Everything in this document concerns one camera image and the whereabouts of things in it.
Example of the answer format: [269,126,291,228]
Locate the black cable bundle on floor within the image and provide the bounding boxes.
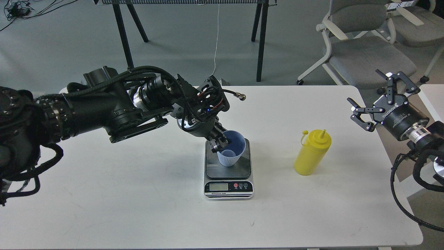
[0,0,78,32]

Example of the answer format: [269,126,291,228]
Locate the white hanging cable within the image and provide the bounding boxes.
[208,3,222,86]

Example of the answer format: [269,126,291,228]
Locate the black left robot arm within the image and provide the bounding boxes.
[0,66,246,206]

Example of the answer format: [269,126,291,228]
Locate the black digital kitchen scale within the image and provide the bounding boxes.
[204,139,254,200]

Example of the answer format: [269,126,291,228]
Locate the black trestle table frame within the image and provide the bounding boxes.
[92,0,278,83]

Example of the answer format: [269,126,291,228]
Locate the grey office chair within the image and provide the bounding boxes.
[387,0,444,84]
[297,0,417,90]

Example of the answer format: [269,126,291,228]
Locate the yellow squeeze bottle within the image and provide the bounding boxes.
[294,130,332,176]

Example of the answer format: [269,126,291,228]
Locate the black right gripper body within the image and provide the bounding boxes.
[373,94,430,141]

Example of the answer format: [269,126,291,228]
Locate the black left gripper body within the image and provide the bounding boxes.
[171,74,246,139]

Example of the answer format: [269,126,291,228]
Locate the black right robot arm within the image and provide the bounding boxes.
[347,70,444,232]

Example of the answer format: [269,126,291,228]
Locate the blue ribbed plastic cup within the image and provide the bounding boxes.
[217,130,246,167]

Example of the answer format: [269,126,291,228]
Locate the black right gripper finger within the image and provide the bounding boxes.
[347,98,385,132]
[375,69,421,106]

